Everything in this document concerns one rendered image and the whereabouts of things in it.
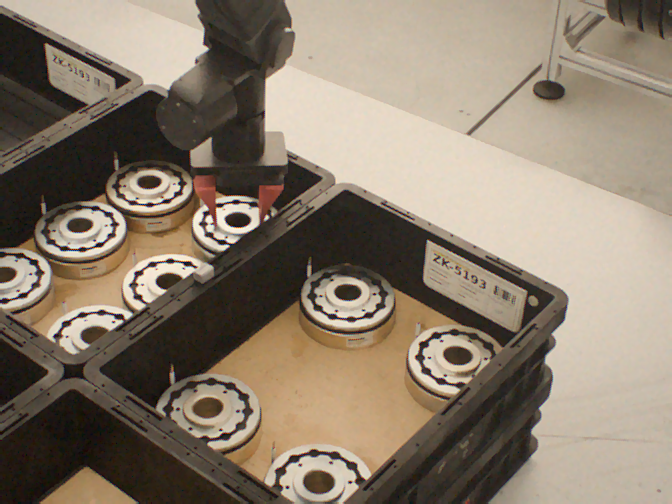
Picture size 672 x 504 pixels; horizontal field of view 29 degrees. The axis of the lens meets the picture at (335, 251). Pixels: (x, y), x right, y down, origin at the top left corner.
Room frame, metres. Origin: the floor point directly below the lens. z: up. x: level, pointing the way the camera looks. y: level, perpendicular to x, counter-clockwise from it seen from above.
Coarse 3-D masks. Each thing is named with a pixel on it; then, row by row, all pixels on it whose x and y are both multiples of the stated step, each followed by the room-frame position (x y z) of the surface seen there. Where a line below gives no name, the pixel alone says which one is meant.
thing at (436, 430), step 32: (352, 192) 1.15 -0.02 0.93; (288, 224) 1.09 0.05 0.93; (416, 224) 1.10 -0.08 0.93; (256, 256) 1.04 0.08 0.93; (480, 256) 1.05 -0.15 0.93; (192, 288) 0.98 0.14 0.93; (544, 288) 1.00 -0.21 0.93; (160, 320) 0.93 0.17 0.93; (544, 320) 0.95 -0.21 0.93; (512, 352) 0.91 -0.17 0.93; (96, 384) 0.84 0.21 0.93; (480, 384) 0.87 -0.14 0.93; (160, 416) 0.80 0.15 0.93; (448, 416) 0.82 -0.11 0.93; (192, 448) 0.77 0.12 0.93; (416, 448) 0.78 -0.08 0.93; (256, 480) 0.74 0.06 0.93; (384, 480) 0.74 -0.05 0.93
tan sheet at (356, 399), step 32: (288, 320) 1.05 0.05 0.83; (416, 320) 1.06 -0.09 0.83; (448, 320) 1.06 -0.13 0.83; (256, 352) 0.99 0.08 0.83; (288, 352) 1.00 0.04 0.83; (320, 352) 1.00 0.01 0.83; (352, 352) 1.00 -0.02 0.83; (384, 352) 1.00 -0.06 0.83; (256, 384) 0.95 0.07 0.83; (288, 384) 0.95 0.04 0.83; (320, 384) 0.95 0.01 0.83; (352, 384) 0.95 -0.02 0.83; (384, 384) 0.96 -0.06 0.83; (288, 416) 0.91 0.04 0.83; (320, 416) 0.91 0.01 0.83; (352, 416) 0.91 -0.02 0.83; (384, 416) 0.91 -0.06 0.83; (416, 416) 0.91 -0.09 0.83; (288, 448) 0.86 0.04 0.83; (352, 448) 0.87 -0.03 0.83; (384, 448) 0.87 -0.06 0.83
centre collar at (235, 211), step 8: (232, 208) 1.17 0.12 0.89; (240, 208) 1.17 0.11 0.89; (224, 216) 1.15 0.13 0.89; (232, 216) 1.16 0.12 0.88; (248, 216) 1.16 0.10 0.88; (256, 216) 1.15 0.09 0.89; (224, 224) 1.14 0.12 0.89; (256, 224) 1.14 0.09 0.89; (224, 232) 1.13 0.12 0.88; (232, 232) 1.12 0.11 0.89; (240, 232) 1.12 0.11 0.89
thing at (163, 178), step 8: (136, 176) 1.24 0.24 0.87; (144, 176) 1.25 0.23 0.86; (152, 176) 1.25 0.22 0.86; (160, 176) 1.25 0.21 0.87; (168, 176) 1.25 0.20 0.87; (136, 184) 1.23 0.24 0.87; (168, 184) 1.23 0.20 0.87; (136, 192) 1.21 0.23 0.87; (144, 192) 1.21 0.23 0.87; (152, 192) 1.21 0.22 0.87; (160, 192) 1.22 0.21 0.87
